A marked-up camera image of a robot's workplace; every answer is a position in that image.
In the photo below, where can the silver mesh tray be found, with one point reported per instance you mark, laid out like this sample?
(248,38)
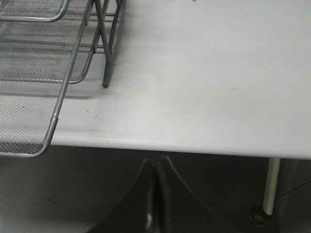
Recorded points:
(29,110)
(31,51)
(33,10)

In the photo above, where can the white table leg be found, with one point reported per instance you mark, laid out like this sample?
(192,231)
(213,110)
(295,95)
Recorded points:
(271,185)

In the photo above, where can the silver mesh top tray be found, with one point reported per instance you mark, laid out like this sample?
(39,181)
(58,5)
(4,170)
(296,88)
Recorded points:
(33,10)

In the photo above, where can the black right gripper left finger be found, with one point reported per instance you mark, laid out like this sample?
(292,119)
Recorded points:
(135,212)

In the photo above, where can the silver mesh bottom tray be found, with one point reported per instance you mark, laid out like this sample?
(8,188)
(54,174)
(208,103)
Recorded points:
(31,51)

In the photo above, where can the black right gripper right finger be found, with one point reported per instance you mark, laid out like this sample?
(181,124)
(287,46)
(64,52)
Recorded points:
(177,209)

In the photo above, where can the grey metal rack frame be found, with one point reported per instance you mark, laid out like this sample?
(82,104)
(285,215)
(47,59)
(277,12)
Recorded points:
(101,34)

